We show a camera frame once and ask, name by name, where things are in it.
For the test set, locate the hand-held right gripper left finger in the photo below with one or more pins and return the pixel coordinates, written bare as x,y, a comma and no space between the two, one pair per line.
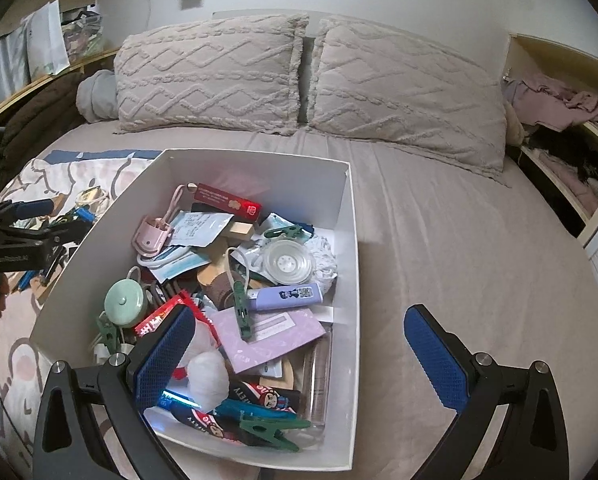
164,355

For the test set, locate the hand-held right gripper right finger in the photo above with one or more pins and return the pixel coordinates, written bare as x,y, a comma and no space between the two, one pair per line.
434,360

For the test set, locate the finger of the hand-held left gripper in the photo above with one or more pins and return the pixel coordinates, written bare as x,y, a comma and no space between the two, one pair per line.
34,208
64,235

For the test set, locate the green clothespin with white loop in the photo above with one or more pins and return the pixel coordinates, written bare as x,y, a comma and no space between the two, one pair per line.
286,232
241,310

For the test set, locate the purple lighter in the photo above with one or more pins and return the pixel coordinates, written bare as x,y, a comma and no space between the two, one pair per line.
284,296

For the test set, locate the white cardboard box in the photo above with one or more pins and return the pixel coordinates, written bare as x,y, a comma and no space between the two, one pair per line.
279,180

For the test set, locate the person's left hand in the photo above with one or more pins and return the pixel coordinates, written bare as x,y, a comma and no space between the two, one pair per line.
1,300

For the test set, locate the green round tape measure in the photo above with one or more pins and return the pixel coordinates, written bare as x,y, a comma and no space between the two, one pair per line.
124,302

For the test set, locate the black cartoon print lighter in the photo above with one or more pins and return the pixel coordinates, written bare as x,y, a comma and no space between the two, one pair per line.
199,422
269,400

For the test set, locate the brown cylinder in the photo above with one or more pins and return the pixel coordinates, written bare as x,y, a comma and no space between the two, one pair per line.
224,292

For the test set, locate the brown blanket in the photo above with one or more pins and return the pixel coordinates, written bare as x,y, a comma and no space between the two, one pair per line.
34,120

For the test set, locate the pink eyelash curler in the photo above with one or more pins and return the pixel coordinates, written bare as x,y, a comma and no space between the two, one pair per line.
154,232

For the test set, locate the blue face mask packet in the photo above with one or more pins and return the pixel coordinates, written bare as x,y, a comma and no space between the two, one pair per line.
176,264

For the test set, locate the purple card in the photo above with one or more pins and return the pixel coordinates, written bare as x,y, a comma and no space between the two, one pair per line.
269,335

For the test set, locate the beige bed sheet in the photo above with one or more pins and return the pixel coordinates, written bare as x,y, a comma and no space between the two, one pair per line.
454,235

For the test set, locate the grey rolled pillow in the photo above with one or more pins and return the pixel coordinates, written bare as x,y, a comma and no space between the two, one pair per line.
96,97

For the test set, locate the white paper packet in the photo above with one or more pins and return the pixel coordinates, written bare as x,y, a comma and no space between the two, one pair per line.
199,227

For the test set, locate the grey curtain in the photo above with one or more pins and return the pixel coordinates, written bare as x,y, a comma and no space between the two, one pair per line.
4,75

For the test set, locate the small wooden block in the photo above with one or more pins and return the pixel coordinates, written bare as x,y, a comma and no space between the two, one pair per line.
241,231

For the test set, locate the white lace cloth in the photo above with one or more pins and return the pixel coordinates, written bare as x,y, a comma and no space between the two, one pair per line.
324,260

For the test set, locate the round clear plastic case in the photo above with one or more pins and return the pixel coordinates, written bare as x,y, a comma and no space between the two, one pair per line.
286,262

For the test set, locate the red box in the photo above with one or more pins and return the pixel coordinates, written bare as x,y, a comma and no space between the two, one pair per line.
224,197

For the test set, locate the white paper bag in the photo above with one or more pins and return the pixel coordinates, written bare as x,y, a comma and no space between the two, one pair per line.
46,40

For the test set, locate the clear plastic bag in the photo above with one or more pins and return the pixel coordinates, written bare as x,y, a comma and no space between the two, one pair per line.
81,35

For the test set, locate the beige textured pillow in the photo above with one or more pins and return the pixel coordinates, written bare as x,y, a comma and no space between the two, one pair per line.
404,90
209,70

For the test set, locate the dark clothes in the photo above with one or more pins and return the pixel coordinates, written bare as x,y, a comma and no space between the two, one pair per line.
569,160

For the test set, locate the pink clothes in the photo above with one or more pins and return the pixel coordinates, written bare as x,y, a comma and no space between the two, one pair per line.
544,100

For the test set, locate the cream wooden shelf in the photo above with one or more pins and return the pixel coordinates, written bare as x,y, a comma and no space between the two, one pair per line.
521,45

